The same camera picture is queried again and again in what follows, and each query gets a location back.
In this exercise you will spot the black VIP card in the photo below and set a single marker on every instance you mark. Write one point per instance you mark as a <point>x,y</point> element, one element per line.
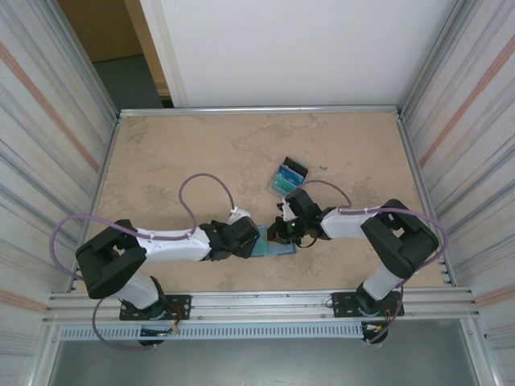
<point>293,164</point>

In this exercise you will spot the translucent corrugated side panel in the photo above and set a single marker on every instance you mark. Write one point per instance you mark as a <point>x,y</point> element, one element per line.
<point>483,161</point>
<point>32,161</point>

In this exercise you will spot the aluminium table end rail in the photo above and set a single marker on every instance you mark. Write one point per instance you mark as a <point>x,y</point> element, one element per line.
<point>257,110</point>

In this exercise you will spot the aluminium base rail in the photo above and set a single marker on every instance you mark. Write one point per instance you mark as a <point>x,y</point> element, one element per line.
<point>257,305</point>

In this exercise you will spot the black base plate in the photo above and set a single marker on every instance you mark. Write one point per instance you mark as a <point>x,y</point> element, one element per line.
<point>181,305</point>
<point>342,305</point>

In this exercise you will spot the aluminium table side rail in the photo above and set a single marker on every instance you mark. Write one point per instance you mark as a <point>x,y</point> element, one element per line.
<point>94,201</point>
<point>428,201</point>

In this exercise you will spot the blue plastic card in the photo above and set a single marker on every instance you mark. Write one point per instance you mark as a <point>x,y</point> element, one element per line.
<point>287,175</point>

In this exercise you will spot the clear acrylic card box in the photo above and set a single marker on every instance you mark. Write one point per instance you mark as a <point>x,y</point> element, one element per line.
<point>304,171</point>

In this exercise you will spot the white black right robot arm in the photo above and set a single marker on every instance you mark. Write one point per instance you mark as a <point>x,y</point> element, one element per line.
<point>350,225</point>

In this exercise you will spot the teal leather card holder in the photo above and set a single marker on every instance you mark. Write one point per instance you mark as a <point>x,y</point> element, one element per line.
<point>277,251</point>

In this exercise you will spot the small green circuit board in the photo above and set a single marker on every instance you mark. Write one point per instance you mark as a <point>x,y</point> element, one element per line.
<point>155,332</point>

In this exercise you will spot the white door frame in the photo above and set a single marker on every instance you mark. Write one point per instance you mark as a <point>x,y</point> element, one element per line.
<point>164,48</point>

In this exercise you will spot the aluminium corner post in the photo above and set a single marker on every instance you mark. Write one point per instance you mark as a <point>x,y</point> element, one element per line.
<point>429,60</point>
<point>87,60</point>

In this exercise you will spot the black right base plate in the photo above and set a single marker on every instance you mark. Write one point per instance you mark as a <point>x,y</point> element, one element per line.
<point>342,305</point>

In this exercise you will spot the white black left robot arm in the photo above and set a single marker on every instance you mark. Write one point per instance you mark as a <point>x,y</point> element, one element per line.
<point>173,247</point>

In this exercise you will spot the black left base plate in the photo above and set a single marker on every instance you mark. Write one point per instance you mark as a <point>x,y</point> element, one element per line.
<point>181,305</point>

